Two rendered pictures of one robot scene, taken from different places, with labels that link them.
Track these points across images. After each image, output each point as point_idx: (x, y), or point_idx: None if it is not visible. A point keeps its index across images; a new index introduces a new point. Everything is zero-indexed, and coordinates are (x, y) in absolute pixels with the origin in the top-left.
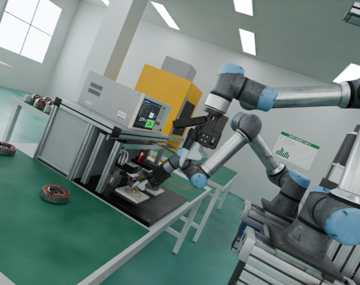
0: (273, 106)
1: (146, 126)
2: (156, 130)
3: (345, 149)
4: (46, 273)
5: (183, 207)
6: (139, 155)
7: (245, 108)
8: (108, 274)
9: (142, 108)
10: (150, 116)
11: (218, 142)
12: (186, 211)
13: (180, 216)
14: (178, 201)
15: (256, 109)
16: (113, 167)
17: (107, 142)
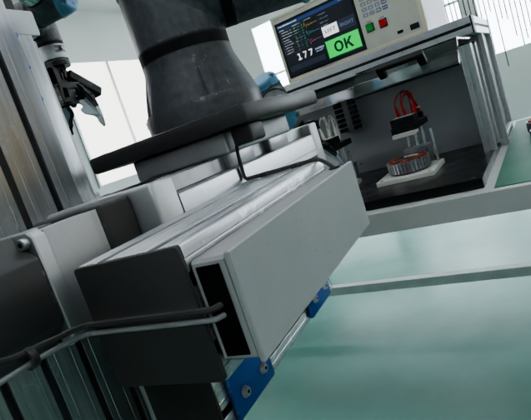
0: (19, 0)
1: (334, 55)
2: (396, 37)
3: None
4: None
5: (419, 202)
6: (401, 109)
7: (59, 18)
8: None
9: (288, 40)
10: (328, 34)
11: (62, 92)
12: (457, 215)
13: (388, 228)
14: (420, 188)
15: (44, 12)
16: (392, 152)
17: (326, 117)
